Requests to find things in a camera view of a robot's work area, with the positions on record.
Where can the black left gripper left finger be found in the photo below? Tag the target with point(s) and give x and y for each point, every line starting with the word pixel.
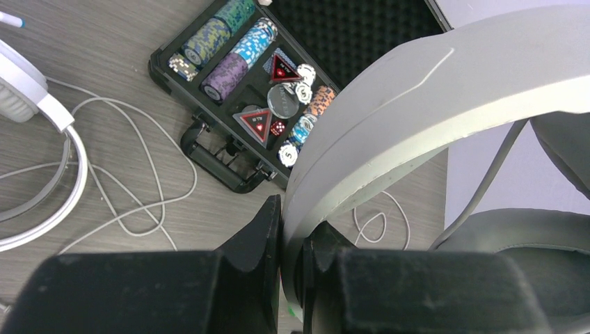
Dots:
pixel 231 289

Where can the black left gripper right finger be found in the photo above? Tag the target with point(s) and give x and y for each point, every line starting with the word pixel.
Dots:
pixel 345 289

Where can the black poker chip case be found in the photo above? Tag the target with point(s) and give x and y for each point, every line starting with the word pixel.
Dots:
pixel 258 74

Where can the white gaming headset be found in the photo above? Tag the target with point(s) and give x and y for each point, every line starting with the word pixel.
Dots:
pixel 524 67

